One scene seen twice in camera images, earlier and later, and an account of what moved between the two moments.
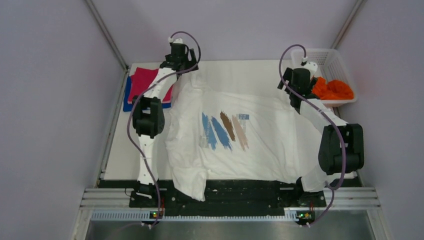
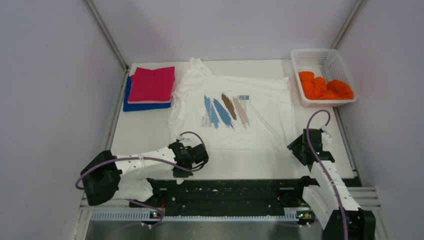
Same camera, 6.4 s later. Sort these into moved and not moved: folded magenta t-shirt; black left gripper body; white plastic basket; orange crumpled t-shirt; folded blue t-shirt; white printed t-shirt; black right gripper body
Moved: white printed t-shirt; black right gripper body; black left gripper body
Not moved: folded magenta t-shirt; folded blue t-shirt; white plastic basket; orange crumpled t-shirt
